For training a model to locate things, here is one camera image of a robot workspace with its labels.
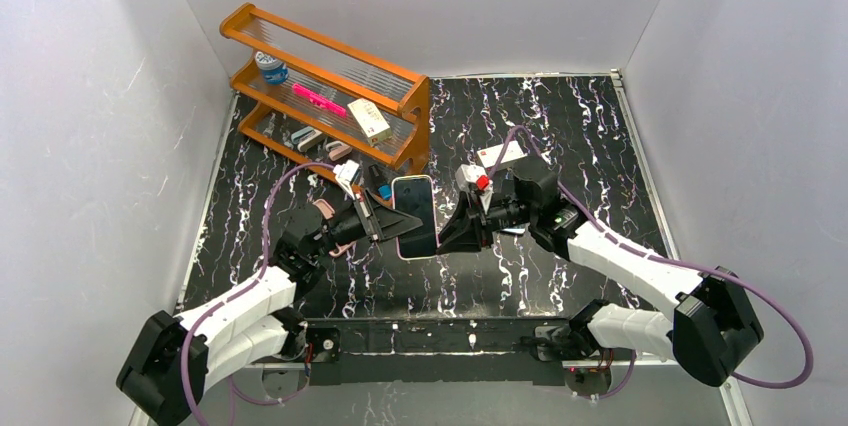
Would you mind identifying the phone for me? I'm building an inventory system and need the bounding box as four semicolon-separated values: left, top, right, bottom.
391;175;439;260
500;225;527;236

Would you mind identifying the pink phone case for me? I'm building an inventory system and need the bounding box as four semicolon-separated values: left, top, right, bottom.
312;199;354;258

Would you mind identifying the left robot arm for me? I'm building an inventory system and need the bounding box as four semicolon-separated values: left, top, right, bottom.
116;192;423;425

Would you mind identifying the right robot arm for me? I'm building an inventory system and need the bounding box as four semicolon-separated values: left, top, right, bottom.
437;157;764;386

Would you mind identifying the black blue small bottle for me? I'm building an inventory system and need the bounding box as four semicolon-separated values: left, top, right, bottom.
367;164;392;202

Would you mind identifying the white red flat box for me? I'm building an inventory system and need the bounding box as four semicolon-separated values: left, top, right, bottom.
476;140;527;171

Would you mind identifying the pink white stapler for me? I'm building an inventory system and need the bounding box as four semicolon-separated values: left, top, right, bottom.
324;140;353;161

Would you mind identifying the white yellow small box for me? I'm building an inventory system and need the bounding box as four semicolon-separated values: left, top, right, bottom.
347;98;393;146

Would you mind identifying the pink highlighter pen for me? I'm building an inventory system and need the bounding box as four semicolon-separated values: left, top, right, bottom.
291;83;347;117

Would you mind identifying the orange wooden shelf rack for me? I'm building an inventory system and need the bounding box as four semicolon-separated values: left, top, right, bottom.
219;3;430;174

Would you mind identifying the blue white round jar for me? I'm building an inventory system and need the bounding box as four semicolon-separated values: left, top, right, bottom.
254;51;289;85

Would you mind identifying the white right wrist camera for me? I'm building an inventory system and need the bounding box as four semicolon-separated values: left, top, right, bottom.
455;164;494;212

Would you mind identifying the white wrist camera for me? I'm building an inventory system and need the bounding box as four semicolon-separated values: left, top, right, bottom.
332;160;361;199
455;164;494;212

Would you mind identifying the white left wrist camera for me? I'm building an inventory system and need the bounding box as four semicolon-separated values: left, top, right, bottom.
332;160;361;199

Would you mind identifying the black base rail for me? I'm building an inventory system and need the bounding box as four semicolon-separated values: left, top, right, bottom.
261;315;637;404

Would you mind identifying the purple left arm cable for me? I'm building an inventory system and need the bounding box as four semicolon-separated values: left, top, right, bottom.
180;162;339;426

